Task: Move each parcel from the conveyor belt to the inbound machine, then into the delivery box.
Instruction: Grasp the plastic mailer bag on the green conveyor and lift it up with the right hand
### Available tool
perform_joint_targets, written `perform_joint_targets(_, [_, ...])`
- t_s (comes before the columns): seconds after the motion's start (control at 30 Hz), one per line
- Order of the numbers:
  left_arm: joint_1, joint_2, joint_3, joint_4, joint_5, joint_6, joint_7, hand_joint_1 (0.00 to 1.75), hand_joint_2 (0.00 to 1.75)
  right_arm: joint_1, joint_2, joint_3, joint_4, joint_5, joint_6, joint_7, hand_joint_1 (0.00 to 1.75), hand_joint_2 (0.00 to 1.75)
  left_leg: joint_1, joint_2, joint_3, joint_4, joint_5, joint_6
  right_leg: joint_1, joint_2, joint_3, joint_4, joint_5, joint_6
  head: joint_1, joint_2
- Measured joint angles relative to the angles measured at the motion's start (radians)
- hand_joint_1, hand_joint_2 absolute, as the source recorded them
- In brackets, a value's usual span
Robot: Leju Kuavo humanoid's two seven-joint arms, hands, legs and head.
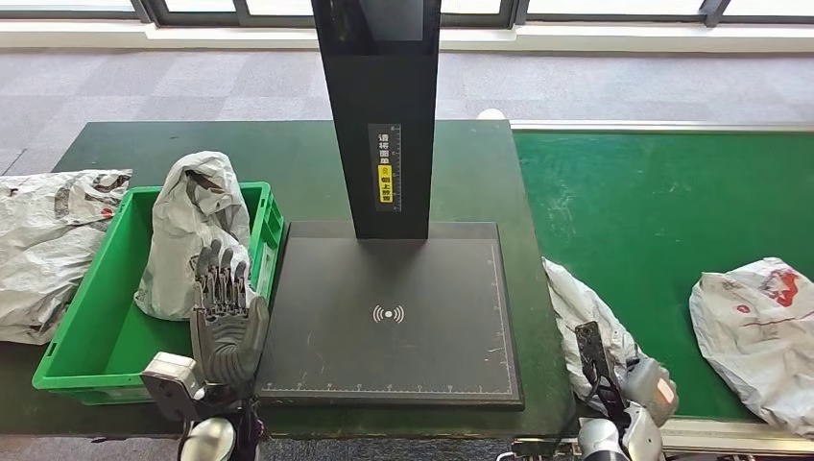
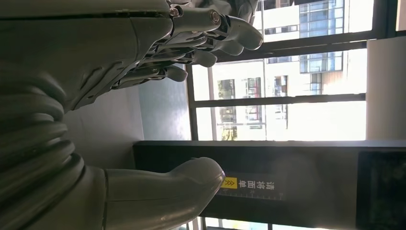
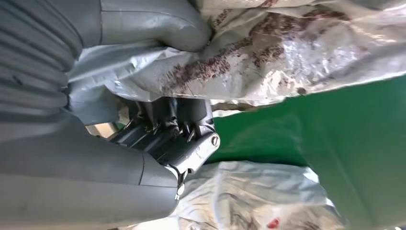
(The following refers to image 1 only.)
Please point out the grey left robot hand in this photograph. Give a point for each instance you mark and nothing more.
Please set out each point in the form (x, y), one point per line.
(229, 337)

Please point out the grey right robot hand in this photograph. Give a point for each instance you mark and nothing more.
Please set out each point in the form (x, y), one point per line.
(652, 391)

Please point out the plain grey parcel bag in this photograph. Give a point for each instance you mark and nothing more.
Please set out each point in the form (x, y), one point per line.
(579, 305)

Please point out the grey parcel bag red print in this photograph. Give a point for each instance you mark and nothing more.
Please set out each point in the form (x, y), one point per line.
(184, 216)

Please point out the grey parcel bag red splash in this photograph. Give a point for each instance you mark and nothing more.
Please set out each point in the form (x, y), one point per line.
(750, 337)

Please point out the green conveyor belt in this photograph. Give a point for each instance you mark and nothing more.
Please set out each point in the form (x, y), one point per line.
(636, 203)

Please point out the crumpled grey parcel bag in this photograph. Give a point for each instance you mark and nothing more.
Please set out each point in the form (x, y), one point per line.
(44, 254)

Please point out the black inbound scanning machine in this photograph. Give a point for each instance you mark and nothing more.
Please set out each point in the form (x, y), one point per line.
(378, 95)

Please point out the white conveyor roller cap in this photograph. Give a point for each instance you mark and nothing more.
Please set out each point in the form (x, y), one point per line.
(491, 115)

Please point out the green plastic crate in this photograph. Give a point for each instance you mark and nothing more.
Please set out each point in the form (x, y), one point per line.
(95, 343)

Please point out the dark green table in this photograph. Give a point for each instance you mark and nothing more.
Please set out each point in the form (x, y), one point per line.
(286, 159)

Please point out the black yellow ruler label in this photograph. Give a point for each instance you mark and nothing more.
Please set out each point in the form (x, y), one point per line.
(385, 168)

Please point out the white window sill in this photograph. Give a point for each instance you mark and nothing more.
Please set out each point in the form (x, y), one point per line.
(127, 33)

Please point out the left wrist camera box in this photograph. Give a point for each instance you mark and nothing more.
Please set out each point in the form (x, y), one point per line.
(172, 382)

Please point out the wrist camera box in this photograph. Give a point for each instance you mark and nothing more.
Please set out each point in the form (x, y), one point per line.
(172, 382)
(591, 350)

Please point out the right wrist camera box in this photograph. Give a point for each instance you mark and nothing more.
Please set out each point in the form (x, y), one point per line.
(591, 350)

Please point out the aluminium conveyor frame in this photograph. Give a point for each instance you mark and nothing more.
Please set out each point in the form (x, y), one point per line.
(731, 436)

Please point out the dark window frame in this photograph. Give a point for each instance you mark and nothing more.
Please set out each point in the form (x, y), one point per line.
(203, 13)

